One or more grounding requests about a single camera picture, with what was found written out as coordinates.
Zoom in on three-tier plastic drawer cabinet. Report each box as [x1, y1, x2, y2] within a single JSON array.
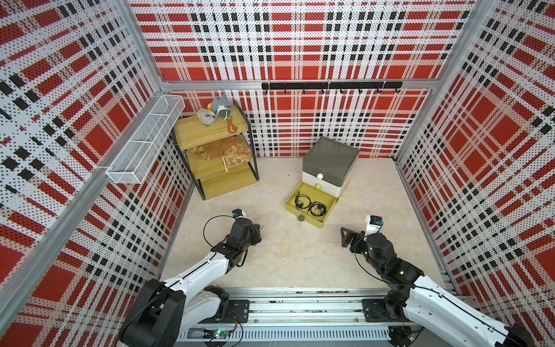
[[285, 137, 359, 228]]

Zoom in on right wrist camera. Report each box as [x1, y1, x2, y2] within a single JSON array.
[[364, 215, 384, 236]]

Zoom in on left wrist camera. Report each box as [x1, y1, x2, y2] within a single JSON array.
[[232, 208, 246, 219]]

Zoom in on brown plush toy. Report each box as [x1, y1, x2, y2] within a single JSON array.
[[188, 136, 252, 167]]

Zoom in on wooden three-tier shelf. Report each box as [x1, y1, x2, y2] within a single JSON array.
[[171, 97, 260, 200]]

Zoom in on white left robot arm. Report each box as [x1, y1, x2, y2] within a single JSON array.
[[118, 216, 262, 346]]

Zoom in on white grey plush toy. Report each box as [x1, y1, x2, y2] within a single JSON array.
[[197, 108, 218, 127]]

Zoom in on black earphones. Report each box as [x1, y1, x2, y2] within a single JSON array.
[[308, 202, 328, 218], [294, 192, 312, 211]]

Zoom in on white wire mesh basket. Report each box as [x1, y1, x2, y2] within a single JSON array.
[[106, 94, 184, 184]]

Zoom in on white drawer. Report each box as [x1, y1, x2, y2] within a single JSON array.
[[301, 171, 352, 198]]

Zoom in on black wall hook rail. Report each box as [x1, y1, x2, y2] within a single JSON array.
[[261, 81, 403, 92]]

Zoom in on yellow bottom drawer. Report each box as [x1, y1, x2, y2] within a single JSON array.
[[285, 182, 339, 229]]

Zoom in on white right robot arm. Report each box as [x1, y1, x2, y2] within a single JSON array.
[[341, 228, 535, 346]]

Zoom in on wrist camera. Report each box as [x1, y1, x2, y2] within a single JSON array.
[[232, 208, 246, 219], [364, 215, 384, 236]]

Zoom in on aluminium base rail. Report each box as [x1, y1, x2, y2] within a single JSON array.
[[125, 285, 439, 344]]

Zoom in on green circuit board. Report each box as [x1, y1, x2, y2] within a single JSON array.
[[202, 329, 234, 341]]

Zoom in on orange carabiner clip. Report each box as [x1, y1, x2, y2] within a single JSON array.
[[227, 119, 238, 134]]

